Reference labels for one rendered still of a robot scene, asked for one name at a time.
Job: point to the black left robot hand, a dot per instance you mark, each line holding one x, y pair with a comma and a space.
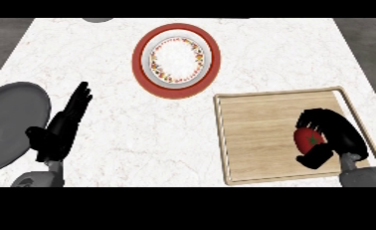
61, 127

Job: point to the red tomato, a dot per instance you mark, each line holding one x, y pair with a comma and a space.
307, 140

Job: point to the small grey rounded object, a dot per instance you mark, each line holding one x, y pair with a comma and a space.
98, 19

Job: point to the white floral-rimmed plate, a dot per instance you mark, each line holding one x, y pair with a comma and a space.
176, 60

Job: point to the red round placemat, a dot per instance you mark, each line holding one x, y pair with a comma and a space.
176, 60

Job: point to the pale wooden tray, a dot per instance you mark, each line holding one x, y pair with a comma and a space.
274, 134

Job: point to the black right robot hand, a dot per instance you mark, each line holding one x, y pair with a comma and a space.
342, 131

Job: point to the grey round object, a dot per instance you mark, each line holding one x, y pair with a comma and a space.
19, 121

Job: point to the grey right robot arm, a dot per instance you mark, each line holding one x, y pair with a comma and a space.
357, 172

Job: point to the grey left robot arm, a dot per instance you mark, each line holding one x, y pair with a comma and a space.
43, 175

